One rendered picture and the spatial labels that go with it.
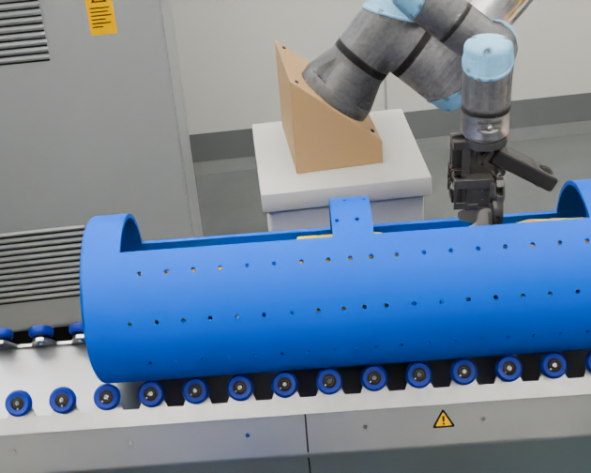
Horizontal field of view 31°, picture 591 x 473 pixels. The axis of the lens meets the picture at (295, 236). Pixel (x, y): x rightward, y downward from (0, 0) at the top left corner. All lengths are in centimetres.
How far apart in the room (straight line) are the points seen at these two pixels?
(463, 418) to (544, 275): 30
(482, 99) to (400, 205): 45
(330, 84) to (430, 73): 18
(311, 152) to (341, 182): 8
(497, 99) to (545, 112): 318
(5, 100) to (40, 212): 38
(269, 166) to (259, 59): 245
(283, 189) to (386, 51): 32
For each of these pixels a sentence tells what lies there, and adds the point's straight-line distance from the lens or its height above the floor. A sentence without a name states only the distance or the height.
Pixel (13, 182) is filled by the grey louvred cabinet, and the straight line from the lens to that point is 333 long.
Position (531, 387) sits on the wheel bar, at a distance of 183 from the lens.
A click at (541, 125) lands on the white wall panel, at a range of 481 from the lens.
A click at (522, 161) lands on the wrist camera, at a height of 130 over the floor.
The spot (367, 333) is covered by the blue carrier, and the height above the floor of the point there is 108.
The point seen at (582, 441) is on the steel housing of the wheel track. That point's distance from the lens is 190.
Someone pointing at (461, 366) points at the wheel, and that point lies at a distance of 179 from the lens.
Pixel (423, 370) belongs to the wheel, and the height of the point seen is 97.
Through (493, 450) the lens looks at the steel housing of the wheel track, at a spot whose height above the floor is 81.
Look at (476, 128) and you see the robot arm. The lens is 165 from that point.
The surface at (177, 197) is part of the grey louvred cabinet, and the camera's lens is 331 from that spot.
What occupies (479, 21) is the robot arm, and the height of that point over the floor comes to 150.
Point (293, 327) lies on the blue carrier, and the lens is 167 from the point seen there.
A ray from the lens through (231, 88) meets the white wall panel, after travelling 453.
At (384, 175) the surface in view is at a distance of 199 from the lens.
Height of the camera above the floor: 208
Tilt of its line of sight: 31 degrees down
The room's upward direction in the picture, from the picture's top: 5 degrees counter-clockwise
